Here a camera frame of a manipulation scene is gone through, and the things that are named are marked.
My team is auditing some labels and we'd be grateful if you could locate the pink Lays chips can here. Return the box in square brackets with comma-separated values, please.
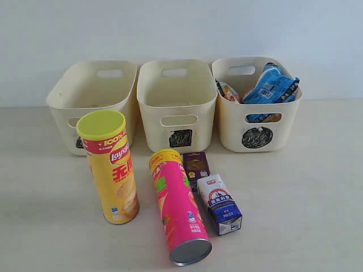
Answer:
[149, 148, 212, 266]

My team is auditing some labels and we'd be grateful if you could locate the cream bin triangle mark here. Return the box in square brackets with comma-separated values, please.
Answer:
[46, 60, 140, 156]

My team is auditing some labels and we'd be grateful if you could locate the blue white milk carton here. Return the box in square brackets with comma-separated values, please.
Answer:
[197, 174, 243, 236]

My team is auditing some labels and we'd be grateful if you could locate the purple milk carton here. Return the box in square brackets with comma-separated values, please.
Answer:
[182, 152, 210, 192]

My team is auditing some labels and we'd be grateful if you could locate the yellow Lays chips can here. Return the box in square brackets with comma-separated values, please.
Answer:
[76, 109, 140, 224]

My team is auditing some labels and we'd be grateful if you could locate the cream bin square mark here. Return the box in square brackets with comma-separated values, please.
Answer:
[137, 59, 217, 153]

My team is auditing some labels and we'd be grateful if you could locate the orange instant noodle packet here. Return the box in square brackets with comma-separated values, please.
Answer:
[216, 81, 242, 104]

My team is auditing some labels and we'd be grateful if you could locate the blue instant noodle packet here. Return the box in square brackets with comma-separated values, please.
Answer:
[242, 62, 300, 104]

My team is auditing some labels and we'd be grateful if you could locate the cream bin circle mark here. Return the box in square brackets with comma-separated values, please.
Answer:
[212, 56, 302, 152]

